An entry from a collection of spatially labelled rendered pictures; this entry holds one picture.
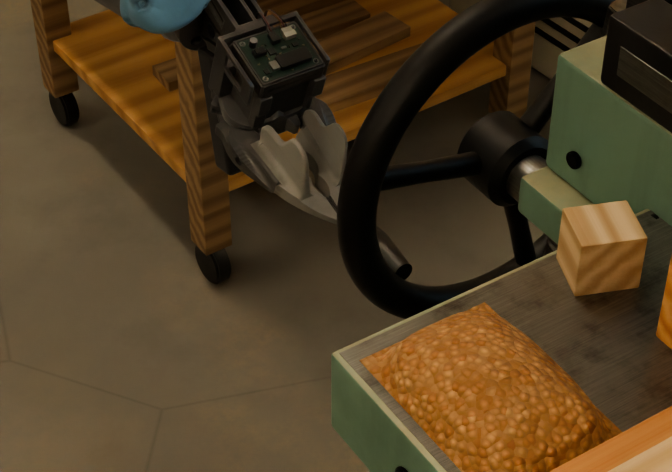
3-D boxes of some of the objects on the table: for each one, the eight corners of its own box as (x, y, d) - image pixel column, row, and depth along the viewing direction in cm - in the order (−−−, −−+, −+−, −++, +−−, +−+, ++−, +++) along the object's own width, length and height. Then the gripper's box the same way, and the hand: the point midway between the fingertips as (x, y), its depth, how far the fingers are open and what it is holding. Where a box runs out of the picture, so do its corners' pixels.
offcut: (639, 288, 83) (648, 237, 81) (574, 297, 83) (581, 246, 80) (618, 249, 86) (627, 199, 83) (555, 257, 85) (561, 207, 83)
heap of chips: (484, 302, 82) (488, 265, 80) (633, 443, 74) (641, 405, 72) (359, 361, 79) (360, 323, 77) (501, 515, 71) (506, 477, 69)
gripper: (167, -18, 112) (305, 194, 104) (268, -49, 115) (410, 152, 107) (157, 53, 119) (286, 256, 111) (253, 21, 123) (384, 215, 114)
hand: (331, 212), depth 112 cm, fingers closed
